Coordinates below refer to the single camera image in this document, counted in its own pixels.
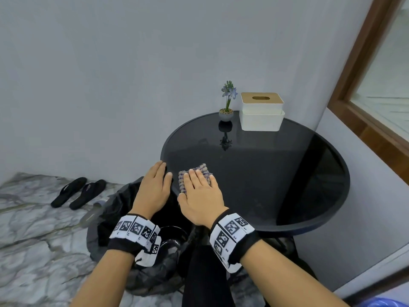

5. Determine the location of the person's black trouser leg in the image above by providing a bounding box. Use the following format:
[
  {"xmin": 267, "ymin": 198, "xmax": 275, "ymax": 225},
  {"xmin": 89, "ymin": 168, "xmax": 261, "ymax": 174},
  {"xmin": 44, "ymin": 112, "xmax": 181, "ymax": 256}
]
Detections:
[{"xmin": 181, "ymin": 226, "xmax": 236, "ymax": 307}]

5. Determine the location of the white tissue box wooden lid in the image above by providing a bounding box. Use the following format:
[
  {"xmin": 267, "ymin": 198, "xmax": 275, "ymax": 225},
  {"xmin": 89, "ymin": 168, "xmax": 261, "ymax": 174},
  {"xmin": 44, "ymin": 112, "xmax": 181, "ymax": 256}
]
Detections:
[{"xmin": 239, "ymin": 92, "xmax": 285, "ymax": 132}]

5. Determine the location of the left marker-printed black wristband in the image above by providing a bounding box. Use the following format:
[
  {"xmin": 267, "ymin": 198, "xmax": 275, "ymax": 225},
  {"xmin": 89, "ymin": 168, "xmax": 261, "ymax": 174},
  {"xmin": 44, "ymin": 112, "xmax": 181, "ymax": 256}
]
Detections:
[{"xmin": 107, "ymin": 214, "xmax": 162, "ymax": 268}]

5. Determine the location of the small potted purple flower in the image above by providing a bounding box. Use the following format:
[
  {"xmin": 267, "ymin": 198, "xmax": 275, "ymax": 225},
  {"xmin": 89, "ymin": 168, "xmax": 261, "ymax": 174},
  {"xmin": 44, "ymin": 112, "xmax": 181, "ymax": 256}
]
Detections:
[{"xmin": 219, "ymin": 81, "xmax": 238, "ymax": 122}]

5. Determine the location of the round black glass table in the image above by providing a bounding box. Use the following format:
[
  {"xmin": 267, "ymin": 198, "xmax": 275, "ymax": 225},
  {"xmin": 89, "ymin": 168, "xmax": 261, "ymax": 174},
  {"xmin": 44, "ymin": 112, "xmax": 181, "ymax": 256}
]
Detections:
[{"xmin": 160, "ymin": 111, "xmax": 351, "ymax": 257}]

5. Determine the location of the brown wooden window frame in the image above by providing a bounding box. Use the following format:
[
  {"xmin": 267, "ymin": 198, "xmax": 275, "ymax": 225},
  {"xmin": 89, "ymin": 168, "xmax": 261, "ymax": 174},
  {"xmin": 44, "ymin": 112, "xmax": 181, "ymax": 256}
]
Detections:
[{"xmin": 327, "ymin": 0, "xmax": 409, "ymax": 177}]

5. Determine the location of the right marker-printed black wristband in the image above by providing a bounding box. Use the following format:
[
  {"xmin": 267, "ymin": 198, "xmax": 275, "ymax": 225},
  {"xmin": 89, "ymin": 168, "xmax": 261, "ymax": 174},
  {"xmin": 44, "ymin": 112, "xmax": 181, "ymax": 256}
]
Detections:
[{"xmin": 209, "ymin": 208, "xmax": 263, "ymax": 274}]

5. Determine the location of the black flip-flop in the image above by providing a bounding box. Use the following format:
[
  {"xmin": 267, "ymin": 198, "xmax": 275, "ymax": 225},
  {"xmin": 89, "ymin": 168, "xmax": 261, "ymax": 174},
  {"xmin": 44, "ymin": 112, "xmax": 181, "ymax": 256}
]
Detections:
[
  {"xmin": 69, "ymin": 179, "xmax": 107, "ymax": 211},
  {"xmin": 50, "ymin": 177, "xmax": 88, "ymax": 208}
]

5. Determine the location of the marker-printed black wristband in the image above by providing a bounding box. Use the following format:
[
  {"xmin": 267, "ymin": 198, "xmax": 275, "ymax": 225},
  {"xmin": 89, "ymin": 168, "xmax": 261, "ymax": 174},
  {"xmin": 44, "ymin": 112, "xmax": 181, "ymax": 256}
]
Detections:
[
  {"xmin": 209, "ymin": 208, "xmax": 263, "ymax": 274},
  {"xmin": 107, "ymin": 214, "xmax": 162, "ymax": 268}
]

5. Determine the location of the person's right hand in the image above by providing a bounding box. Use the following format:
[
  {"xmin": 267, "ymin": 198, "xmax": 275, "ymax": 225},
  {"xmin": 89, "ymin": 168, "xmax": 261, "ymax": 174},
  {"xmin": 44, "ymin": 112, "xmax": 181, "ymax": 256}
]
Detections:
[{"xmin": 177, "ymin": 169, "xmax": 229, "ymax": 228}]

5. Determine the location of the person's left hand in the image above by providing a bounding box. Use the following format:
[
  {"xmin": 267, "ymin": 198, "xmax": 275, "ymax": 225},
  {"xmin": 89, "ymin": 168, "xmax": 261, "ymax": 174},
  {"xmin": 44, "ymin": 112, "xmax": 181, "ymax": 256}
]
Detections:
[{"xmin": 131, "ymin": 161, "xmax": 174, "ymax": 225}]

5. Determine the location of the person's right forearm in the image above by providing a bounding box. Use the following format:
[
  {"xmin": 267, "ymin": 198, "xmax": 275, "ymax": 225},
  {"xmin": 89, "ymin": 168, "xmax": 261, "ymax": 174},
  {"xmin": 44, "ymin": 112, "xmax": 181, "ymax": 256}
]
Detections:
[{"xmin": 239, "ymin": 241, "xmax": 352, "ymax": 307}]

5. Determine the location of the person's left forearm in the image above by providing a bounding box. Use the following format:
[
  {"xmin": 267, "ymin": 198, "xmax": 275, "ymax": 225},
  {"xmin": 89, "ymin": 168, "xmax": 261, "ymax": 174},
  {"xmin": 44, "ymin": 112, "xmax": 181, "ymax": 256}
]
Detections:
[{"xmin": 69, "ymin": 249, "xmax": 141, "ymax": 307}]

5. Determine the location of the blue plastic object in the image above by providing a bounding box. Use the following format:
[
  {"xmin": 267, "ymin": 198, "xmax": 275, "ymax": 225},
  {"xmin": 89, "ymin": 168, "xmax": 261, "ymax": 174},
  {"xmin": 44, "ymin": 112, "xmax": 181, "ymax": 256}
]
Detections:
[{"xmin": 354, "ymin": 295, "xmax": 409, "ymax": 307}]

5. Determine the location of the checked cleaning cloth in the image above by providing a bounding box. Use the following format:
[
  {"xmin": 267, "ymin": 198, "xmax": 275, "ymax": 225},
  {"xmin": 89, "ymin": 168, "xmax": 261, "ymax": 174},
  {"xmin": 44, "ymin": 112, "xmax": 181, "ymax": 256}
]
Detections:
[{"xmin": 178, "ymin": 163, "xmax": 214, "ymax": 195}]

